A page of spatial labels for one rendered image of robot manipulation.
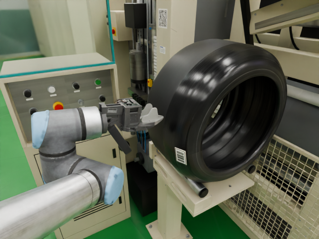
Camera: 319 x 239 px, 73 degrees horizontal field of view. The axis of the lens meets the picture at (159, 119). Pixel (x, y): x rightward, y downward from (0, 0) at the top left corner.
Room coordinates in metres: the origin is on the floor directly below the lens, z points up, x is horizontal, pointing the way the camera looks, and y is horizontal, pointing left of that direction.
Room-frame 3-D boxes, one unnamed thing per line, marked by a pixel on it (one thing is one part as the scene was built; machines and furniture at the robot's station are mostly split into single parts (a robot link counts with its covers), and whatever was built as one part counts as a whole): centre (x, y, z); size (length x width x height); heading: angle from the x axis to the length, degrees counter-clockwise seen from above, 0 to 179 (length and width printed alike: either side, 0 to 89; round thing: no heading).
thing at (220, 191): (0.83, -0.21, 0.80); 0.37 x 0.36 x 0.02; 119
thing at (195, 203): (0.76, -0.09, 0.84); 0.36 x 0.09 x 0.06; 29
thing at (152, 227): (1.04, -0.07, 0.01); 0.27 x 0.27 x 0.02; 29
